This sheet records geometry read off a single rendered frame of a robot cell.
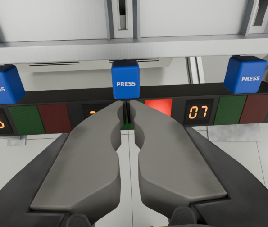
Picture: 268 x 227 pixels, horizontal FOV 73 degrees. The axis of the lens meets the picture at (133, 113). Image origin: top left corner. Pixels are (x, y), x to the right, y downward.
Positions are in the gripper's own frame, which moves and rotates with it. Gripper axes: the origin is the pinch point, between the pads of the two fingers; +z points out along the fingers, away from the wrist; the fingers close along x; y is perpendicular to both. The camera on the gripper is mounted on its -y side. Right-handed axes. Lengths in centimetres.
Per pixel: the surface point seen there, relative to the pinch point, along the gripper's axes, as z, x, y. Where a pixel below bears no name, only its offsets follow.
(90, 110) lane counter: 5.8, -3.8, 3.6
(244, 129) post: 56, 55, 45
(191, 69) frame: 45, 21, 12
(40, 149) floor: 54, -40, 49
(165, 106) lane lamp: 5.8, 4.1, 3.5
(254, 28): 4.9, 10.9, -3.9
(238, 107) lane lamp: 5.8, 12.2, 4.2
